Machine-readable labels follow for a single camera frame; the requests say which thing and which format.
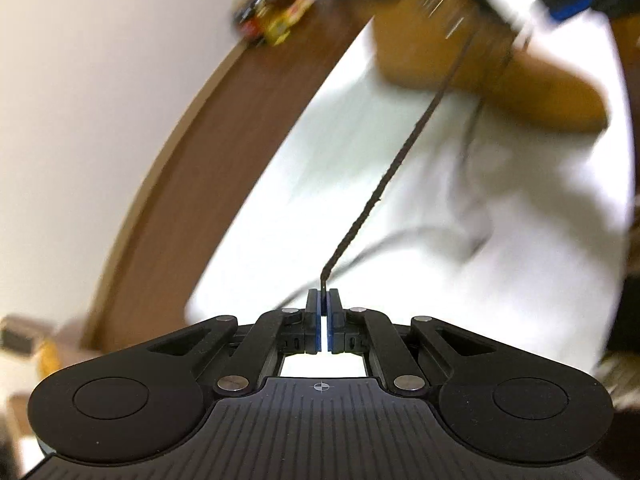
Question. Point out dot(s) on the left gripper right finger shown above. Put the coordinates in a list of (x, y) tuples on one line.
[(370, 334)]

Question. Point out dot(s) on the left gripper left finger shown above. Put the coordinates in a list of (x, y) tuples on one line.
[(259, 350)]

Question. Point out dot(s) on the dark brown shoelace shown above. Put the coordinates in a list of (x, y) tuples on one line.
[(469, 209)]

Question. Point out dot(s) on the tan leather boot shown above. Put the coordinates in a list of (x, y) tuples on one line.
[(466, 45)]

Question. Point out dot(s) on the white pedal trash bin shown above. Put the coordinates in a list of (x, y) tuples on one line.
[(32, 349)]

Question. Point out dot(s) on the cooking oil bottles cluster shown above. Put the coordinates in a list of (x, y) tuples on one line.
[(267, 21)]

